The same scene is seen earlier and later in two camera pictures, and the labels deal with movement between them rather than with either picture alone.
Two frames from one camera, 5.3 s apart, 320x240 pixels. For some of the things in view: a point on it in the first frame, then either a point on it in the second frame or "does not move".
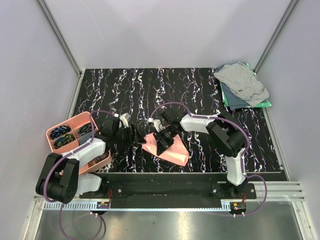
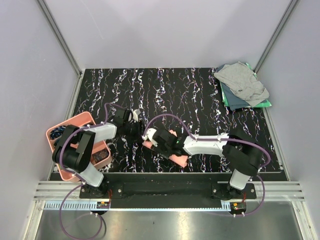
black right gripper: x=162 y=144 to x=158 y=150
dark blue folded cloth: x=235 y=101 does not move
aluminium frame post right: x=289 y=10 does not move
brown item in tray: x=99 y=158 does not move
